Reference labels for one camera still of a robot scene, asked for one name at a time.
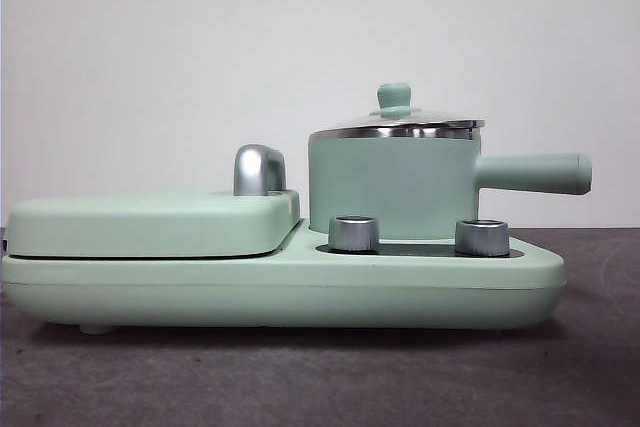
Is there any mint green pot with handle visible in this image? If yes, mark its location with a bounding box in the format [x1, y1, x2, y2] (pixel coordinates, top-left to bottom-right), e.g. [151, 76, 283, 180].
[305, 124, 594, 241]

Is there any silver griddle cover handle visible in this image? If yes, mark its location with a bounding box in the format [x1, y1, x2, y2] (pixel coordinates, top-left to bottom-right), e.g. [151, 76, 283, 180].
[232, 144, 288, 197]

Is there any glass pot lid green knob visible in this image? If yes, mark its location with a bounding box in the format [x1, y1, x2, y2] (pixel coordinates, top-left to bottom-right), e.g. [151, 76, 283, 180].
[324, 82, 487, 132]

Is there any mint green breakfast machine base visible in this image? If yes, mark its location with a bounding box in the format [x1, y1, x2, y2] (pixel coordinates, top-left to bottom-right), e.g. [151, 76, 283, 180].
[0, 219, 567, 336]

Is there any silver control knob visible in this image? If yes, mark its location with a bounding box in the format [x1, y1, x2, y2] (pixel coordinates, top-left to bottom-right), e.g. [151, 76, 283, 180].
[453, 218, 510, 256]
[327, 215, 380, 253]

